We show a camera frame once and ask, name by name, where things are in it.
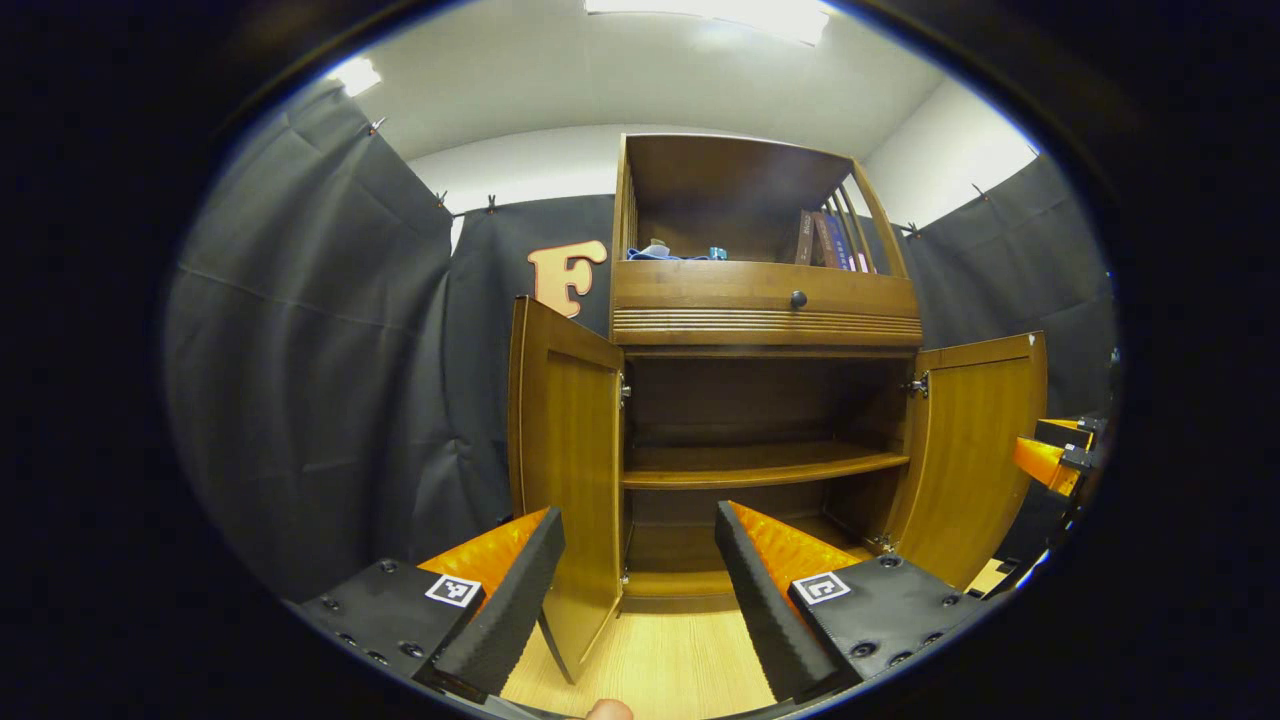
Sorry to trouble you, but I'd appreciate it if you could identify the black backdrop cloth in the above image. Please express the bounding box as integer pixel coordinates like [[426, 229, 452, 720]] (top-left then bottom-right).
[[165, 80, 1119, 601]]

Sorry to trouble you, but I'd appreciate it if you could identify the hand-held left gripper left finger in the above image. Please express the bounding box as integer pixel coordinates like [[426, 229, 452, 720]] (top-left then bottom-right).
[[298, 506, 567, 703]]

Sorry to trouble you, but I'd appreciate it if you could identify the wooden double-door shoe cabinet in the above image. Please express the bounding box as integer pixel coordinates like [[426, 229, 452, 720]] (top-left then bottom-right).
[[610, 133, 926, 613]]

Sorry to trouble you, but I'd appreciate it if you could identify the wooden cabinet door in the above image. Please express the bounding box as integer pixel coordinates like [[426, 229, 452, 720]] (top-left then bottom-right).
[[507, 295, 629, 686], [885, 332, 1049, 591]]

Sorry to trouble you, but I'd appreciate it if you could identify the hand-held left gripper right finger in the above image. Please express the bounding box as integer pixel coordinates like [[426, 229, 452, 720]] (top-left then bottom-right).
[[714, 500, 986, 704]]

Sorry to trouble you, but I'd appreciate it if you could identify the wooden cabinet drawer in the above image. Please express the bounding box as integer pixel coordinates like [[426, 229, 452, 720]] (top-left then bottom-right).
[[612, 262, 919, 313]]

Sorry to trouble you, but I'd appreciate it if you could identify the large ceiling light panel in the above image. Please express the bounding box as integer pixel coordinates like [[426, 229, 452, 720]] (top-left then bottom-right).
[[585, 0, 831, 46]]

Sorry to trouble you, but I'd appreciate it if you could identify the wooden inner cabinet shelf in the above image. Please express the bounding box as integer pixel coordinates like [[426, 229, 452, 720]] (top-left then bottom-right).
[[622, 442, 911, 491]]

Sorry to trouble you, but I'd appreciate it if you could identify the small ceiling light panel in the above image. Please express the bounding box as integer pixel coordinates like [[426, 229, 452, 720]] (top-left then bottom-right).
[[330, 57, 383, 98]]

